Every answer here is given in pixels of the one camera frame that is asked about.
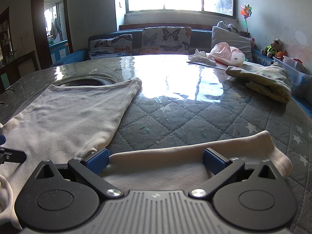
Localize cream white garment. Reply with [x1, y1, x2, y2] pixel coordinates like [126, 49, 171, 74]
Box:
[0, 77, 293, 230]

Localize blue and white cabinet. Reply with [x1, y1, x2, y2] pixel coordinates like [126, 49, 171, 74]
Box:
[48, 39, 69, 64]

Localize pile of clothes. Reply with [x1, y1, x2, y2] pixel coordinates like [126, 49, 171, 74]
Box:
[225, 62, 292, 104]

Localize teddy bear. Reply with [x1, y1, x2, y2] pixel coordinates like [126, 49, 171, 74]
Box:
[261, 38, 283, 59]

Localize pink plastic bag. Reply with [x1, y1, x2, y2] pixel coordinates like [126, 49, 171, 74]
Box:
[210, 42, 246, 67]

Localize grey pillow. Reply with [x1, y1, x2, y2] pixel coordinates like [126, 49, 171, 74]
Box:
[211, 26, 253, 62]

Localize black cable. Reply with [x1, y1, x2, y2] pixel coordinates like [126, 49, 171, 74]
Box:
[0, 89, 15, 105]

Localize large butterfly print cushion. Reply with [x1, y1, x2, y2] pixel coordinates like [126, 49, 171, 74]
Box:
[142, 27, 192, 55]

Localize dark wooden door frame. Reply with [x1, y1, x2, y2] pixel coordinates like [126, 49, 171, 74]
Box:
[31, 0, 74, 72]

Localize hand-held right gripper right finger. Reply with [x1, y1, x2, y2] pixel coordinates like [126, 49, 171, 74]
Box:
[189, 148, 281, 199]

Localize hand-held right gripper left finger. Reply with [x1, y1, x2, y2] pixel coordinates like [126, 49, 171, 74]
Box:
[36, 148, 123, 199]

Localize black and white plush pillow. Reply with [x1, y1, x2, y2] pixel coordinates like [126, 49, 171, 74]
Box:
[216, 21, 242, 34]

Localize hanging clothes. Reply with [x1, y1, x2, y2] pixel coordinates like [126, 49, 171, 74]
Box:
[50, 17, 62, 39]

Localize colourful pinwheel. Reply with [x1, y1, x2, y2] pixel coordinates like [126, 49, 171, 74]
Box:
[239, 3, 254, 37]

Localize clear plastic storage box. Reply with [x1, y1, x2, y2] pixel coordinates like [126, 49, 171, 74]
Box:
[273, 55, 312, 92]

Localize dark wooden cabinet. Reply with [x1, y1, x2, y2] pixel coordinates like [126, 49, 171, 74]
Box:
[0, 51, 37, 94]

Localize small butterfly print cushion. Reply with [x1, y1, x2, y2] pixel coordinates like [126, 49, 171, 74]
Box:
[87, 34, 133, 60]

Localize white crumpled cloth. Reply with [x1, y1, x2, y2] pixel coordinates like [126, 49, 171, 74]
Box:
[188, 49, 217, 66]

